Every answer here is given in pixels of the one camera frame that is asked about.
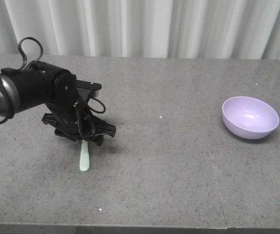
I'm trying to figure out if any lilac plastic bowl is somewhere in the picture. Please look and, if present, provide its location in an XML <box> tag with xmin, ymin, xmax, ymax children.
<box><xmin>222</xmin><ymin>96</ymin><xmax>280</xmax><ymax>140</ymax></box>

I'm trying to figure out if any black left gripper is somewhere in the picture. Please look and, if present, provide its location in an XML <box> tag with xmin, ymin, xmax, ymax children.
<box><xmin>42</xmin><ymin>92</ymin><xmax>116</xmax><ymax>146</ymax></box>

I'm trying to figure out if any white pleated curtain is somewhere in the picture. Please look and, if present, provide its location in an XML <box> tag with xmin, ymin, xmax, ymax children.
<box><xmin>0</xmin><ymin>0</ymin><xmax>280</xmax><ymax>59</ymax></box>

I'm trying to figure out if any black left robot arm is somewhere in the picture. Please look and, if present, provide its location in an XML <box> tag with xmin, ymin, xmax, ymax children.
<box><xmin>0</xmin><ymin>61</ymin><xmax>116</xmax><ymax>146</ymax></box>

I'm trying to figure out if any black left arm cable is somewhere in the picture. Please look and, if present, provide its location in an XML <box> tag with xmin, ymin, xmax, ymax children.
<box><xmin>0</xmin><ymin>37</ymin><xmax>106</xmax><ymax>142</ymax></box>

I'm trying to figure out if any mint green plastic spoon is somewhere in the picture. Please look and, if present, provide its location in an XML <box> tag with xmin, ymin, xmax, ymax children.
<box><xmin>80</xmin><ymin>141</ymin><xmax>90</xmax><ymax>172</ymax></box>

